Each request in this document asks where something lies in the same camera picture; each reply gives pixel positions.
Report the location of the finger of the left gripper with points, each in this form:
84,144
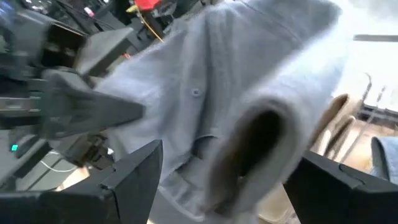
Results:
93,109
104,46

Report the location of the blue denim cap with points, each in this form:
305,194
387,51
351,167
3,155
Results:
217,62
387,158

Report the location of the red object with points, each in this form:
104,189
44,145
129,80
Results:
147,4

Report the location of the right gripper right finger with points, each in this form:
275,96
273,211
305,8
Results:
342,199

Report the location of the black aluminium table frame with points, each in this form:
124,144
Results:
379,114

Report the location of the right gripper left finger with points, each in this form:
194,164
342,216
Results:
93,205

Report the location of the tan cotton cap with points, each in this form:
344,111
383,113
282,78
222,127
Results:
332,109
342,133

